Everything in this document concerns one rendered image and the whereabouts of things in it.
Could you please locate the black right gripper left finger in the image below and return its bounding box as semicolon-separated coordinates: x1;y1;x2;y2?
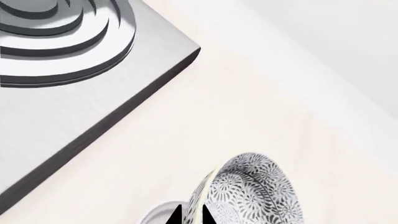
165;204;184;224

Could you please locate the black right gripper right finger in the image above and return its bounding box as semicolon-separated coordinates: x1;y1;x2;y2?
201;205;215;224

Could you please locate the floral patterned black white bowl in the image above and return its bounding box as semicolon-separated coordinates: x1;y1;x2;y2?
182;151;303;224

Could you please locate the silver flat stove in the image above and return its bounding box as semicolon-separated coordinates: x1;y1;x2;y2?
0;0;201;210

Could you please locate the grey spiral stove burner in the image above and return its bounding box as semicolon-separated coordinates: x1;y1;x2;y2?
0;0;137;88

